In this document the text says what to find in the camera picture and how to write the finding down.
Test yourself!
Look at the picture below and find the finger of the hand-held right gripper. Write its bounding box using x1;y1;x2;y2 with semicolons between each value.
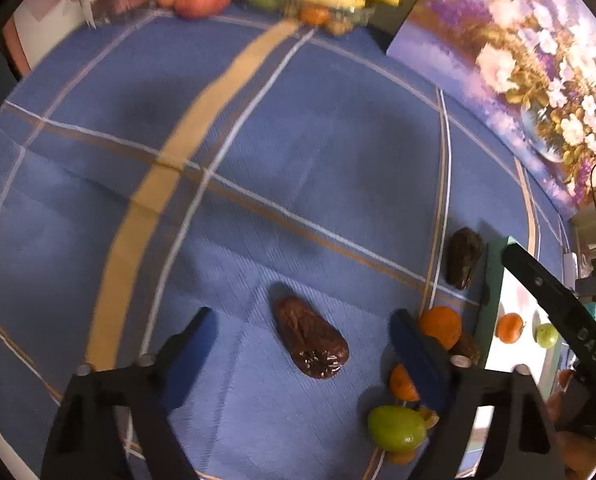
502;242;596;376

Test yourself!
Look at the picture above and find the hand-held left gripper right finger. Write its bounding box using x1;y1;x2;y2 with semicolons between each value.
388;308;564;480

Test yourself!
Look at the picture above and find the person's right hand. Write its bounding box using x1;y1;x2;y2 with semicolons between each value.
545;369;596;480

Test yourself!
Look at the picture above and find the orange mandarin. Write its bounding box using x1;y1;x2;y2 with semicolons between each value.
389;364;421;402
418;306;463;351
495;312;526;345

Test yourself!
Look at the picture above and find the flower painting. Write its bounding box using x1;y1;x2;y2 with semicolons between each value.
387;0;596;211

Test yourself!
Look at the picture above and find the blue plaid tablecloth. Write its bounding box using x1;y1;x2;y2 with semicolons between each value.
0;5;579;480

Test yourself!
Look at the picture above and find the white tray with green rim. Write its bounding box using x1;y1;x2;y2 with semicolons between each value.
472;237;571;476

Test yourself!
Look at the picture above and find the small round green fruit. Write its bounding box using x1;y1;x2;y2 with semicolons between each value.
534;323;559;349

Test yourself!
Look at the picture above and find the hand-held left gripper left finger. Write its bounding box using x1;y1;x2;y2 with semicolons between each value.
42;306;215;480

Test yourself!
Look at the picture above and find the large green pear-shaped fruit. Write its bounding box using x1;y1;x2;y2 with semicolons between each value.
367;405;427;453

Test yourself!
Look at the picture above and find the clear plastic fruit container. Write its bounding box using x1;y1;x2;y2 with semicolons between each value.
240;0;377;36

